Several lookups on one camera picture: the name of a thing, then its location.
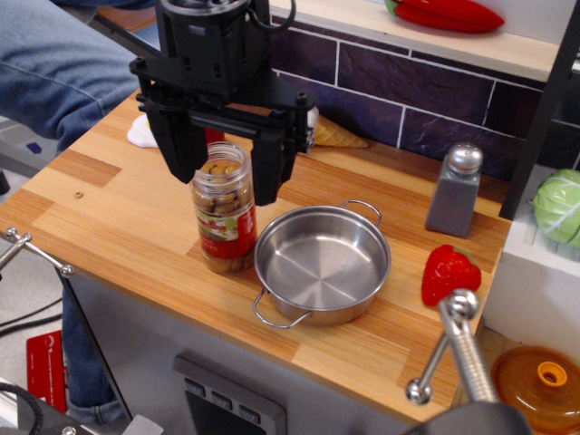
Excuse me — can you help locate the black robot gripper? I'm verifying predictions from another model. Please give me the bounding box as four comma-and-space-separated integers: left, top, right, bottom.
130, 1, 314, 207

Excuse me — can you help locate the clear plastic almond jar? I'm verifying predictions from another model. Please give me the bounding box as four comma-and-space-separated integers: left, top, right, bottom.
190, 141, 257, 274

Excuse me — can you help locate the stainless steel pot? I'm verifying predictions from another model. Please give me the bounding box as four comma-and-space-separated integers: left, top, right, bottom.
253, 200, 392, 330

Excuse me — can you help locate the orange pot lid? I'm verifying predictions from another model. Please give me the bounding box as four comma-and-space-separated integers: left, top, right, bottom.
491, 346, 579, 434

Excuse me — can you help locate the red toy cup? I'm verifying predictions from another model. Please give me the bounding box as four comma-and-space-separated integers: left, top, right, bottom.
205, 128, 226, 144

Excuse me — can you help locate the toy fried egg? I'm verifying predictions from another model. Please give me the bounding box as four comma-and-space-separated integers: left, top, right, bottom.
127, 114, 158, 149

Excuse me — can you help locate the toy ice cream cone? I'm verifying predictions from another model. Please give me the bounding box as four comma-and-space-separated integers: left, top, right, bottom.
308, 108, 369, 149

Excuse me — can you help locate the person in blue jeans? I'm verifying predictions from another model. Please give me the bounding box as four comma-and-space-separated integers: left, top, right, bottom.
1, 1, 154, 426

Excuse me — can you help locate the metal clamp left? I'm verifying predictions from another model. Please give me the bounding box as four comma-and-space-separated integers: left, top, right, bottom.
1, 227, 75, 278

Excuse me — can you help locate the metal clamp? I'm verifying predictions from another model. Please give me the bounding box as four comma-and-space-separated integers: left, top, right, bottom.
1, 227, 75, 278
405, 288, 534, 435

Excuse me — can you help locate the grey shaker with metal top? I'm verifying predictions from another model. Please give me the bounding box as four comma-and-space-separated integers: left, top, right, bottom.
425, 143, 483, 237

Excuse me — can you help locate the red toy strawberry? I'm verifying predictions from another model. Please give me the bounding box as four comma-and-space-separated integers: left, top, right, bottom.
421, 245, 482, 306

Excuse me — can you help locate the grey oven control panel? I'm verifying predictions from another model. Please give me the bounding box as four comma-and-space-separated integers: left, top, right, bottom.
173, 356, 287, 435

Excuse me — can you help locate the red toy chili pepper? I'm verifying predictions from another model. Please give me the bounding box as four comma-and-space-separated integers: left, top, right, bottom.
384, 0, 505, 34

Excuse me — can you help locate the metal clamp right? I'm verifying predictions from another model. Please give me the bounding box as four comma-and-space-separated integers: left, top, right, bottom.
405, 288, 534, 435

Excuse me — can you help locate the red box on floor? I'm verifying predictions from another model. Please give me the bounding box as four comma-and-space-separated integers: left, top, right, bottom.
26, 331, 67, 413

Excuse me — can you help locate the green toy cabbage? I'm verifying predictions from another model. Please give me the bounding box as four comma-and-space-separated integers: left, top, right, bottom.
533, 169, 579, 248

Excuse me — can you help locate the black cable on floor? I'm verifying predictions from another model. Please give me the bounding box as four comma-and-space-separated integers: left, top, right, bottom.
0, 296, 63, 339

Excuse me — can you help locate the black shelf post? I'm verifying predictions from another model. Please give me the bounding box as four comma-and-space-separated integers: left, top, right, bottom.
499, 1, 579, 220

